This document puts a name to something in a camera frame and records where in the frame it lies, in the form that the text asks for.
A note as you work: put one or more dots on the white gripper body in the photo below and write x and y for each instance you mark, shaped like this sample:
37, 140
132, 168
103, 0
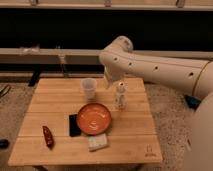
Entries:
112, 74

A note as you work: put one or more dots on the translucent white cup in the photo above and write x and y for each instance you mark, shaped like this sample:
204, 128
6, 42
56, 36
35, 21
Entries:
88, 86

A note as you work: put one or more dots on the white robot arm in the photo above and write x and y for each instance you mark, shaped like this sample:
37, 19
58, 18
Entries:
192, 76

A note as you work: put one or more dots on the orange ceramic bowl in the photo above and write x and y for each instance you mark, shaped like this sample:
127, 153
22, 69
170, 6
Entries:
94, 118

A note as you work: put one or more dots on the white patterned bottle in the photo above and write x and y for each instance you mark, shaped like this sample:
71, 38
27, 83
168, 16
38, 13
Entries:
120, 95

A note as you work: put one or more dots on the light wooden table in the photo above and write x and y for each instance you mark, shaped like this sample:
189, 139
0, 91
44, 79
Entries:
128, 136

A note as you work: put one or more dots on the black rectangular block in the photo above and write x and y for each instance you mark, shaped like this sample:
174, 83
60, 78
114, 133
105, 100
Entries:
74, 130

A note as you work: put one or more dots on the white sponge block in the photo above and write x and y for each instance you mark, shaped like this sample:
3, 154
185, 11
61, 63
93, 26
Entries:
97, 142

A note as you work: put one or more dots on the blue device on floor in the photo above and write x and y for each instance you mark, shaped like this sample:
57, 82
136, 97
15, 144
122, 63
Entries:
192, 102

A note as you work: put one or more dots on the red chili pepper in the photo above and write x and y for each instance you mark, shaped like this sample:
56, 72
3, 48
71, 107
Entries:
48, 137

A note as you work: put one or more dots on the black object on floor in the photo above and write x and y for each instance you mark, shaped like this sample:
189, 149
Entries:
4, 143

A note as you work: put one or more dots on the long white rail beam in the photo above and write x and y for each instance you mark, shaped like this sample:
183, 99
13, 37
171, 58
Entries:
81, 56

